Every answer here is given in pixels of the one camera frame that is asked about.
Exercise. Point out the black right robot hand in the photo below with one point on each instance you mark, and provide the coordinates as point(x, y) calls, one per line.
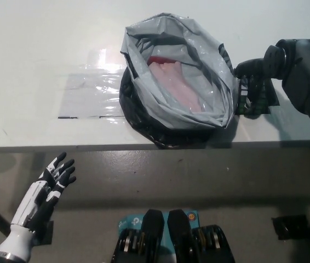
point(253, 68)

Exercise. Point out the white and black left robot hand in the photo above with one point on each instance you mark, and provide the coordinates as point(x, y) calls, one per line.
point(31, 202)

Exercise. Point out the rubik's cube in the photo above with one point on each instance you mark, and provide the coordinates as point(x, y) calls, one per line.
point(259, 105)

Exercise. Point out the grey and black plastic bag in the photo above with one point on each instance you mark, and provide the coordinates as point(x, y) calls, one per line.
point(168, 120)

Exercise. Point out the red item inside bag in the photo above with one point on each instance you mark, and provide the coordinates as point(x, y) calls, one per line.
point(159, 59)

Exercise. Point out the black tape square marker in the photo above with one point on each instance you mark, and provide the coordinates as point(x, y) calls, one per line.
point(274, 96)

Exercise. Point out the short black tape strip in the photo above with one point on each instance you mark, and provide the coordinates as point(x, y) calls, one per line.
point(67, 117)

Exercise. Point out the teal box with logo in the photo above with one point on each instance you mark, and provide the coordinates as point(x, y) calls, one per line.
point(130, 220)

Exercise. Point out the long black tape strip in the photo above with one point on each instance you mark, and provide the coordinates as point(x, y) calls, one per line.
point(114, 116)

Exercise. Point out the clear plastic sheet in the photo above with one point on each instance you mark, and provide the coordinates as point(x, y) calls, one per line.
point(89, 93)

